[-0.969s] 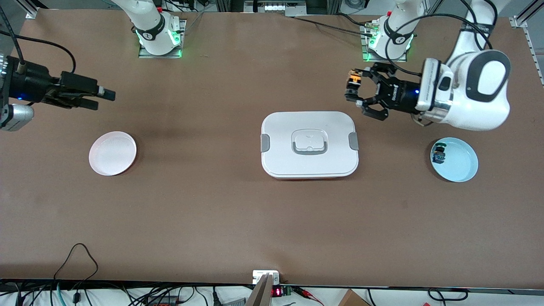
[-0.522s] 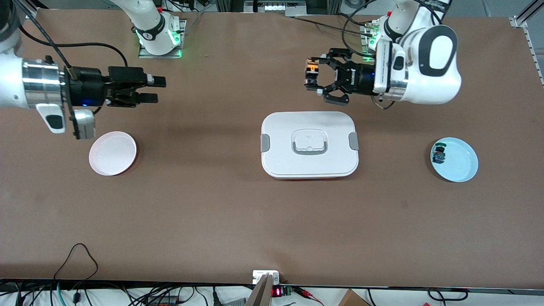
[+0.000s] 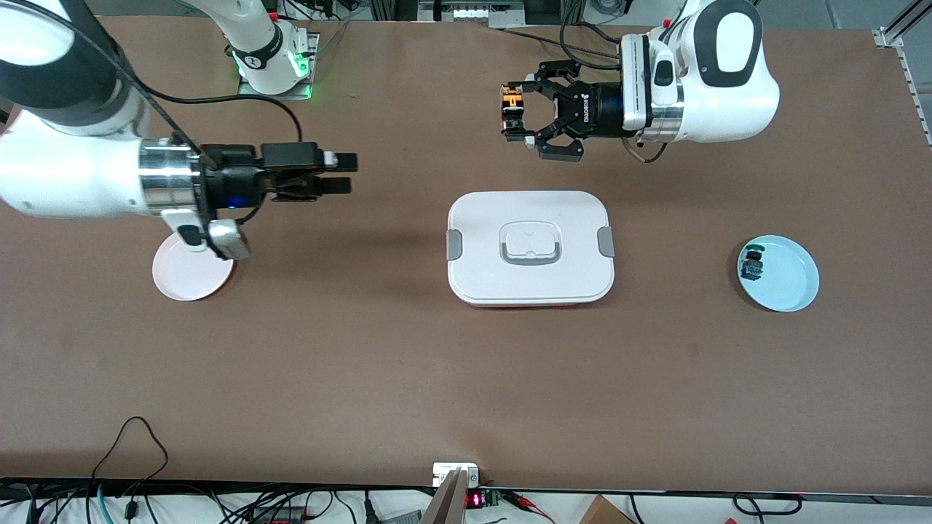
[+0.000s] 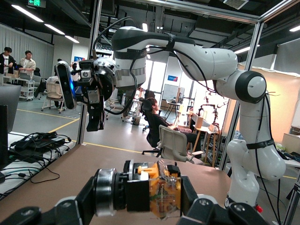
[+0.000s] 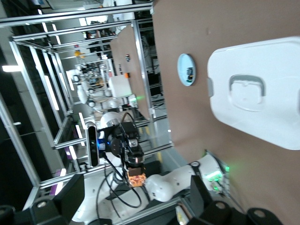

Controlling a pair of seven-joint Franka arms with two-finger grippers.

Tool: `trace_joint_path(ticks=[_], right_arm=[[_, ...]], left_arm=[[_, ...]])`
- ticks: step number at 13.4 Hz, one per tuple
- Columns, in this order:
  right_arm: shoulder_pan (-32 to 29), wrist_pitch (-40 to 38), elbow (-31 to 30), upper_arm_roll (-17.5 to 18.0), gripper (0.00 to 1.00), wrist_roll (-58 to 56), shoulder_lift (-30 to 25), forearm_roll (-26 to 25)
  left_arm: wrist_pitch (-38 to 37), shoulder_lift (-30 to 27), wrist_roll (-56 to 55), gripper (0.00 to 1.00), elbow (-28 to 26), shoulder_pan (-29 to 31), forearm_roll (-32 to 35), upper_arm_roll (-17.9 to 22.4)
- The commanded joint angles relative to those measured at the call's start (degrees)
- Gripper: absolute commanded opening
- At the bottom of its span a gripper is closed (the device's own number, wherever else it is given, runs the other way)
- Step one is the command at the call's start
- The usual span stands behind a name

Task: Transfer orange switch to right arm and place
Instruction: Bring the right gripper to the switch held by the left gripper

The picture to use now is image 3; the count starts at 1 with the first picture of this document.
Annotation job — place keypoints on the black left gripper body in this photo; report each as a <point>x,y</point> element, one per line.
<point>598,106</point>

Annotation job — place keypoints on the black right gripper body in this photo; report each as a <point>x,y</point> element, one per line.
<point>231,183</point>

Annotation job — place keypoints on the orange push button switch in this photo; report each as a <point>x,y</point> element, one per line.
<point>512,98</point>

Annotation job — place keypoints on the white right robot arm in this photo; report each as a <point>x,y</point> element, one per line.
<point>65,175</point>

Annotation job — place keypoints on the grey device with lights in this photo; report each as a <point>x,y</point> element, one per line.
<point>473,13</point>

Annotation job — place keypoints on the pink round plate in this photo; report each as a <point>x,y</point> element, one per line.
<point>189,280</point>

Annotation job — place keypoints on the white lunch box lid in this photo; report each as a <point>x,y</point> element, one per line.
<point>531,276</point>

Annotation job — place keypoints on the light blue round plate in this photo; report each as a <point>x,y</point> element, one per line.
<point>786,280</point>

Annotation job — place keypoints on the perforated aluminium strip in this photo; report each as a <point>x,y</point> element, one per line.
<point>914,87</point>

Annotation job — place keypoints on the black power strip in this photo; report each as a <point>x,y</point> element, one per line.
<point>280,517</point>

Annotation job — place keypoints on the red digit display module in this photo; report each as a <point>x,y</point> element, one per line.
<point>475,500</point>

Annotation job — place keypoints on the brown cardboard box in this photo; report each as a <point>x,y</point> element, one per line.
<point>604,513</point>

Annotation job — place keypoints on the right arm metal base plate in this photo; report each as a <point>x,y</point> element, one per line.
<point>251,93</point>

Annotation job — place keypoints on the green push button switch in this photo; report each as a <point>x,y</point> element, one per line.
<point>751,266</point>

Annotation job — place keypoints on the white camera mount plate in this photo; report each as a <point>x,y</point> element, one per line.
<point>440,473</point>

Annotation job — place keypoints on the aluminium frame extrusion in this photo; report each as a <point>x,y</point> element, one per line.
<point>903,25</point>

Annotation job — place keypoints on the aluminium camera mount profile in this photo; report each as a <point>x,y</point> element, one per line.
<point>448,502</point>

